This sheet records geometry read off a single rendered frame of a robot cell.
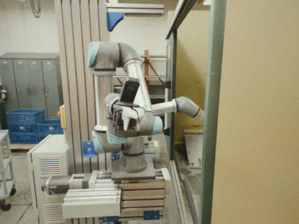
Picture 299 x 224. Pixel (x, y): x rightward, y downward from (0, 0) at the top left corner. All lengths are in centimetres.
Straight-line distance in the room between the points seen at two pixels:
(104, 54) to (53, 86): 494
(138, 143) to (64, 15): 75
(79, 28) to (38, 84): 480
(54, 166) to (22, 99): 494
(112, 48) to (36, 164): 78
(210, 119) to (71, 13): 91
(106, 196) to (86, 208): 10
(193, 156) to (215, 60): 200
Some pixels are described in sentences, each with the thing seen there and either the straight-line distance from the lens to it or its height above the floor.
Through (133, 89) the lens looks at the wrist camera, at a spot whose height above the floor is 163.
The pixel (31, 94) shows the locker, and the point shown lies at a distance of 607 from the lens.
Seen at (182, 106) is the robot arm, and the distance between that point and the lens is 172.
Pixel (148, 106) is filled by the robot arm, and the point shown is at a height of 154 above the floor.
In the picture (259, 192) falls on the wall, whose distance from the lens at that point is 90.
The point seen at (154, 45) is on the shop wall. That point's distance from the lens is 619.
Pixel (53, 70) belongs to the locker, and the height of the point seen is 158.
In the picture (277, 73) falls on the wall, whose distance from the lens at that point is 80.
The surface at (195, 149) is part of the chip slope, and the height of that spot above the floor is 75.
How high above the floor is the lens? 170
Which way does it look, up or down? 13 degrees down
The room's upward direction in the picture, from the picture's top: straight up
